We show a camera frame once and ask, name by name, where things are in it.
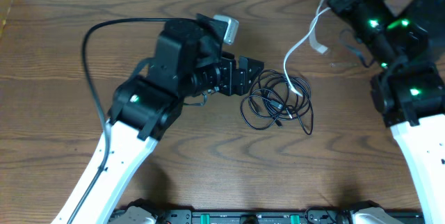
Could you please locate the white USB cable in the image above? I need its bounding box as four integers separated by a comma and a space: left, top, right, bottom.
283, 0, 331, 97

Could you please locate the long black USB cable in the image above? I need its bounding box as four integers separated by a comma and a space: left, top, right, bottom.
239, 69, 315, 136

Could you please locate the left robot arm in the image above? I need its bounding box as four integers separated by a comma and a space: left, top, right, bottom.
55, 14, 264, 223

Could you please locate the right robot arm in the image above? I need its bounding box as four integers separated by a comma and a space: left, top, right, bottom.
327, 0, 444, 223

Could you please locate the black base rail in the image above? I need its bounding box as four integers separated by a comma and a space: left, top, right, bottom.
108, 199, 425, 224

